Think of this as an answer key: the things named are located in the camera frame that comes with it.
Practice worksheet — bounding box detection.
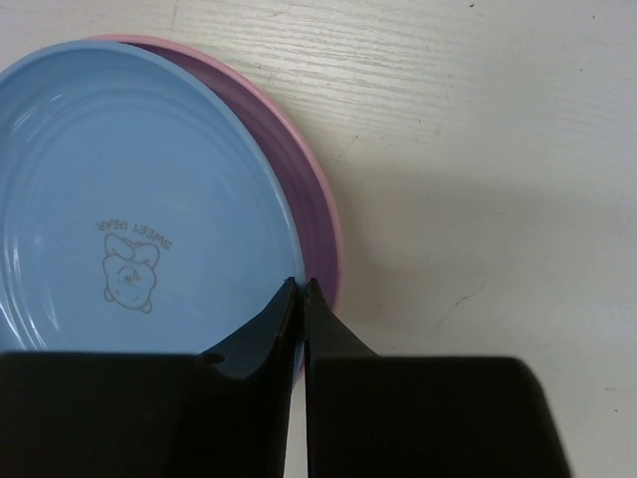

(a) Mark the blue plate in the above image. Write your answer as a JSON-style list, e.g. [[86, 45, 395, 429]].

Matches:
[[1, 41, 306, 354]]

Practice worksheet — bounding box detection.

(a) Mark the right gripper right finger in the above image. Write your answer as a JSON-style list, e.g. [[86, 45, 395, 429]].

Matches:
[[304, 280, 571, 477]]

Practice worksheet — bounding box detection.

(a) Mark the pink plate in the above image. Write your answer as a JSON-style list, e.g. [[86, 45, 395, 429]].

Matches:
[[94, 34, 343, 310]]

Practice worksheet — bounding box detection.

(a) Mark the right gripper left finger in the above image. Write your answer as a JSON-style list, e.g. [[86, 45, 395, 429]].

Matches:
[[1, 280, 298, 477]]

